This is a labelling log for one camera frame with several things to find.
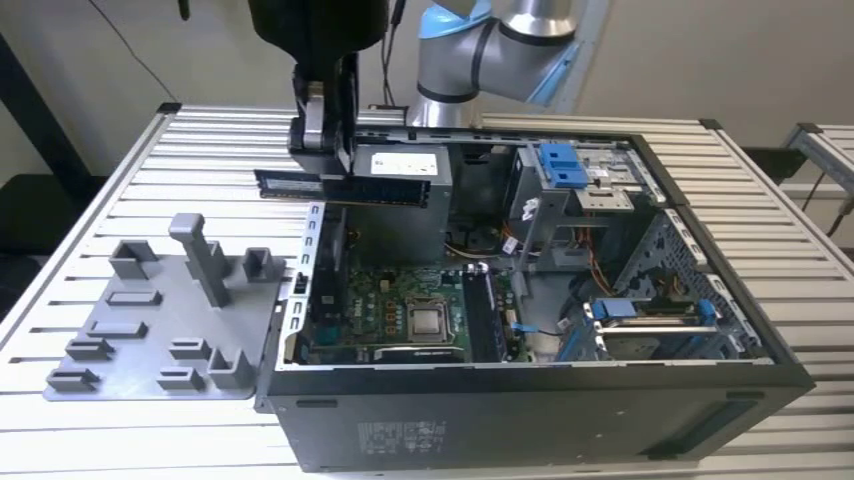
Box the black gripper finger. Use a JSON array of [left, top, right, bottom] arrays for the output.
[[287, 56, 356, 176], [339, 49, 363, 177]]

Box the dark blue RAM stick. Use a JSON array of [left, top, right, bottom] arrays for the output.
[[480, 273, 510, 361], [252, 168, 432, 209]]

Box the black RAM slot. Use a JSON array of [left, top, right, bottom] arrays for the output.
[[471, 273, 492, 362]]

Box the white power supply label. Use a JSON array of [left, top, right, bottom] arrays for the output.
[[368, 151, 440, 177]]

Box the grey power supply unit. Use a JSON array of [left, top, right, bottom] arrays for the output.
[[329, 147, 456, 267]]

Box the blue plastic drive latch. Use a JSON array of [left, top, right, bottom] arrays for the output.
[[535, 143, 590, 190]]

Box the green motherboard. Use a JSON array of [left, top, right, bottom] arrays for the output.
[[292, 267, 535, 365]]

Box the grey metal drive cage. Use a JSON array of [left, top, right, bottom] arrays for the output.
[[507, 141, 660, 274]]

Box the CPU socket with metal cover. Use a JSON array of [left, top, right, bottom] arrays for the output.
[[397, 296, 460, 346]]

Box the grey plastic parts rack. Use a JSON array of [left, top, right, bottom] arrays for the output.
[[40, 212, 289, 404]]

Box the silver CPU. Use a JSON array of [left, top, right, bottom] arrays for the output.
[[407, 307, 448, 342]]

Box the black floor stand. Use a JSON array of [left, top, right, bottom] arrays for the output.
[[0, 29, 108, 257]]

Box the black graphics card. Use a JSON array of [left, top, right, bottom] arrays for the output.
[[369, 343, 469, 365]]

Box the hard disk in blue carrier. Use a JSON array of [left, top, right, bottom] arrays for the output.
[[580, 297, 723, 361]]

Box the black square block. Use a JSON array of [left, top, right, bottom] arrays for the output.
[[739, 146, 806, 187]]

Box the grey printed case sticker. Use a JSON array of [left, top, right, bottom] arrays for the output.
[[356, 421, 449, 455]]

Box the black open PC case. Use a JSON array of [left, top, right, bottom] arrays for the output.
[[256, 122, 819, 475]]

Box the aluminium slat side table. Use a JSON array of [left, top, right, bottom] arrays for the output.
[[776, 122, 854, 241]]

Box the thin black cable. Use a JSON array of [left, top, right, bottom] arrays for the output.
[[380, 0, 409, 111]]

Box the yellow black wire bundle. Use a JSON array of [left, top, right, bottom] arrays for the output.
[[443, 224, 519, 259]]

